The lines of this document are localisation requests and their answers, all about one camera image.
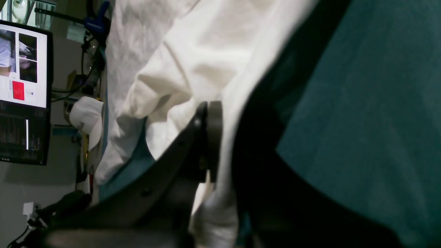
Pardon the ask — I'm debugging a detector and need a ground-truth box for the computer monitor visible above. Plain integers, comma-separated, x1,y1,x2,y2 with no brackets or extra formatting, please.
0,20,53,165

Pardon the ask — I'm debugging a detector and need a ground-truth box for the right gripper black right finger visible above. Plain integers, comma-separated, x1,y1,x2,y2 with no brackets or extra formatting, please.
232,90,402,248

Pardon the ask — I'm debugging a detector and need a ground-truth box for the teal table cloth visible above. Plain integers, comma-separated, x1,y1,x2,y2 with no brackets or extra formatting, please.
98,0,441,248

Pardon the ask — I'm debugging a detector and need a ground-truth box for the white cap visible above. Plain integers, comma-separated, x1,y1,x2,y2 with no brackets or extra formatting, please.
69,96,104,151

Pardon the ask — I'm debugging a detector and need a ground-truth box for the white T-shirt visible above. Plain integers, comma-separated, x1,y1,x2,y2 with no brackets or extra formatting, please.
95,0,318,248

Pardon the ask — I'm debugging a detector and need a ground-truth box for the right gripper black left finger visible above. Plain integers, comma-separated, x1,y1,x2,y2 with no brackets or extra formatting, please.
45,101,223,248

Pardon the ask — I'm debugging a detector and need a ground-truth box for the blue black clamp top right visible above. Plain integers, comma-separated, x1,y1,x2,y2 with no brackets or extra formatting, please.
34,0,110,33

